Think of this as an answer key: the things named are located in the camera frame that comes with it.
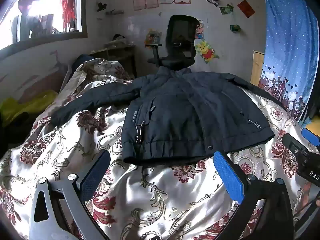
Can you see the black and white photo card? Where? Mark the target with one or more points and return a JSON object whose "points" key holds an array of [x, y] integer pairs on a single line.
{"points": [[212, 0]]}

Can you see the small green wall box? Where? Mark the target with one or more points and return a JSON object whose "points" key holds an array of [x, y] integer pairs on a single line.
{"points": [[235, 28]]}

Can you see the black bird wall decal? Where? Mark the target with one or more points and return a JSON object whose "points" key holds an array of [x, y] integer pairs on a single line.
{"points": [[101, 6]]}

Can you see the yellow-green cloth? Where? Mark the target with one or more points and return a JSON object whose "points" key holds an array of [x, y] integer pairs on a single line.
{"points": [[27, 107]]}

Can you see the white floral satin blanket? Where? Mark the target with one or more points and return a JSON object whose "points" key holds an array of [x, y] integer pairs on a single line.
{"points": [[150, 192]]}

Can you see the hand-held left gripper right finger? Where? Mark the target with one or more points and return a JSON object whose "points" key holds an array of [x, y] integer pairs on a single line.
{"points": [[228, 175]]}

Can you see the window with dark frame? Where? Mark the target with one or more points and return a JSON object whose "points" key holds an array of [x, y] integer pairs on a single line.
{"points": [[37, 12]]}

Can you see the red envelope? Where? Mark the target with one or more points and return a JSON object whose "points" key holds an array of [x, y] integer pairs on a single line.
{"points": [[246, 8]]}

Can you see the blue dotted curtain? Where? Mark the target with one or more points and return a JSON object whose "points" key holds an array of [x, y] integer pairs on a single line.
{"points": [[285, 30]]}

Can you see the green photo card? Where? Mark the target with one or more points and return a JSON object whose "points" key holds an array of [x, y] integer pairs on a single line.
{"points": [[226, 9]]}

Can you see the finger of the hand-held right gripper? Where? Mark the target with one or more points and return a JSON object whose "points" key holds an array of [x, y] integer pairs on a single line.
{"points": [[311, 137]]}

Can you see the black office chair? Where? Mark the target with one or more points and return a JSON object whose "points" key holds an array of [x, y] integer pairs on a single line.
{"points": [[180, 27]]}

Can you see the dark navy padded jacket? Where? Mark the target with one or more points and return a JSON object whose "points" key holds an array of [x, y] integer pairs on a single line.
{"points": [[175, 110]]}

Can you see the red hanging decoration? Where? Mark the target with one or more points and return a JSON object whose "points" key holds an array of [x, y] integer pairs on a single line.
{"points": [[67, 5]]}

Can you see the yellow bear poster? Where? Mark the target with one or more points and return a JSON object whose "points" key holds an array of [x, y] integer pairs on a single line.
{"points": [[206, 51]]}

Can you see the cartoon figure poster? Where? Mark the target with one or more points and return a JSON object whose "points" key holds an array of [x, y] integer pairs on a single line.
{"points": [[199, 30]]}

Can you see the colourful cartoon sticker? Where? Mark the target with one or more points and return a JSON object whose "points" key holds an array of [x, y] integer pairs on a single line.
{"points": [[153, 38]]}

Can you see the blue cloth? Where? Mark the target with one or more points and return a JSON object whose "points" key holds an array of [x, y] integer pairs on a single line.
{"points": [[81, 61]]}

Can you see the wooden desk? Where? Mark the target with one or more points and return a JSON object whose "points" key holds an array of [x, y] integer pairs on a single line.
{"points": [[122, 55]]}

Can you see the light wooden board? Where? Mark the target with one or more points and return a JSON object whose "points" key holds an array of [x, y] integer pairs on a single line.
{"points": [[257, 67]]}

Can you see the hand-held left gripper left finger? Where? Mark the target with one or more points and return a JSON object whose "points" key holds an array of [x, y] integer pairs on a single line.
{"points": [[96, 172]]}

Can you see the dark item on desk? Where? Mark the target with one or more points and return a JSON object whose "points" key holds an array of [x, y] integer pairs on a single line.
{"points": [[118, 37]]}

